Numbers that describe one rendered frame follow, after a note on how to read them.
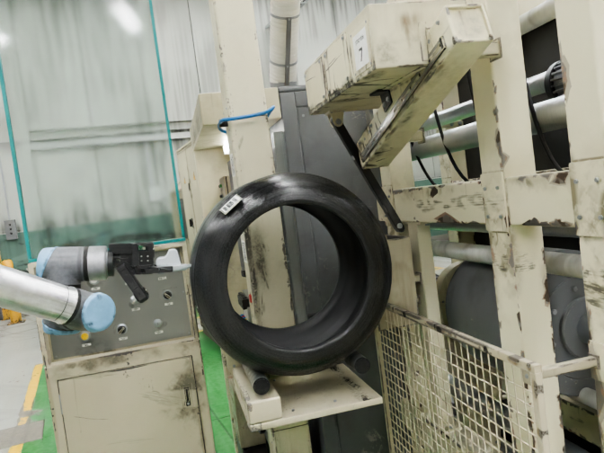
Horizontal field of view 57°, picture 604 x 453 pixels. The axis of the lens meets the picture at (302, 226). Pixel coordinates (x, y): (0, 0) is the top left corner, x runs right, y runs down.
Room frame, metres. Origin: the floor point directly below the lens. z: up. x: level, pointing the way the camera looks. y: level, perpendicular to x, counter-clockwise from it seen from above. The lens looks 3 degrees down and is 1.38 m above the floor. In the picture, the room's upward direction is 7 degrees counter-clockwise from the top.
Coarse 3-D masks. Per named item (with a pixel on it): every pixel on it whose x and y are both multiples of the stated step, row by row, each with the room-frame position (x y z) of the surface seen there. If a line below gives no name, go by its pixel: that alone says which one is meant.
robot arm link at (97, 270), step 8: (88, 248) 1.43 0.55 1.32; (96, 248) 1.44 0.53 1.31; (104, 248) 1.44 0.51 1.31; (88, 256) 1.41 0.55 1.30; (96, 256) 1.42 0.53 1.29; (104, 256) 1.42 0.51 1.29; (88, 264) 1.41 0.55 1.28; (96, 264) 1.41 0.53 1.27; (104, 264) 1.42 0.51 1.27; (88, 272) 1.41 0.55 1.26; (96, 272) 1.42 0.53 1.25; (104, 272) 1.42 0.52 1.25
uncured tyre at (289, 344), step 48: (240, 192) 1.47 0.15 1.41; (288, 192) 1.46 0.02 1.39; (336, 192) 1.50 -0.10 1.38; (336, 240) 1.76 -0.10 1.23; (384, 240) 1.54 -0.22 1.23; (192, 288) 1.45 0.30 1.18; (336, 288) 1.76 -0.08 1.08; (384, 288) 1.51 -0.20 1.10; (240, 336) 1.42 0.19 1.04; (288, 336) 1.71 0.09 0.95; (336, 336) 1.49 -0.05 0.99
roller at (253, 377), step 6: (246, 372) 1.55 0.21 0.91; (252, 372) 1.50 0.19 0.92; (258, 372) 1.48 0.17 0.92; (252, 378) 1.47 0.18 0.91; (258, 378) 1.43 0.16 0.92; (264, 378) 1.44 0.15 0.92; (252, 384) 1.45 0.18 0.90; (258, 384) 1.43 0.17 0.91; (264, 384) 1.43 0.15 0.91; (258, 390) 1.43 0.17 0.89; (264, 390) 1.43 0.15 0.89
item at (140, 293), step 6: (120, 270) 1.44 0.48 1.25; (126, 270) 1.45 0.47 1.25; (126, 276) 1.45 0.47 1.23; (132, 276) 1.45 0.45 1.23; (126, 282) 1.45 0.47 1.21; (132, 282) 1.45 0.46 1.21; (138, 282) 1.48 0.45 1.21; (132, 288) 1.45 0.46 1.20; (138, 288) 1.45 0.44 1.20; (144, 288) 1.48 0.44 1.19; (138, 294) 1.45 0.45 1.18; (144, 294) 1.45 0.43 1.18; (138, 300) 1.45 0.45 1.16; (144, 300) 1.45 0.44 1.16
